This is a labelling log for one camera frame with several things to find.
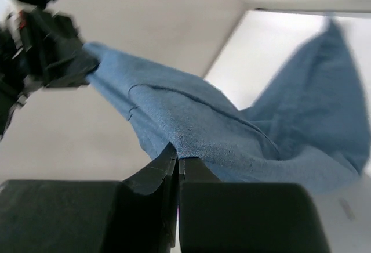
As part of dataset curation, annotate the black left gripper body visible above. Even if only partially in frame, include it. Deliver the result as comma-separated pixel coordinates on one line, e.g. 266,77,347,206
1,3,50,136

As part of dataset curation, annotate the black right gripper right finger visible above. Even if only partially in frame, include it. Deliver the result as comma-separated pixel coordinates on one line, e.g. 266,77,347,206
179,158,330,252

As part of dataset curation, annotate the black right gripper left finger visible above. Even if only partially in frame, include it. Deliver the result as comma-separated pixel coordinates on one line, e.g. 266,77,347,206
1,145,177,252

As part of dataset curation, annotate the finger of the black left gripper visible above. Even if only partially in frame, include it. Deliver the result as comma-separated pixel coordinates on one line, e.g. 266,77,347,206
43,67,93,88
31,10,97,79

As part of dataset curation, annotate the blue fabric pillowcase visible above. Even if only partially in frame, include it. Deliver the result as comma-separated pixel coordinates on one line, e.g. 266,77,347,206
84,19,370,192

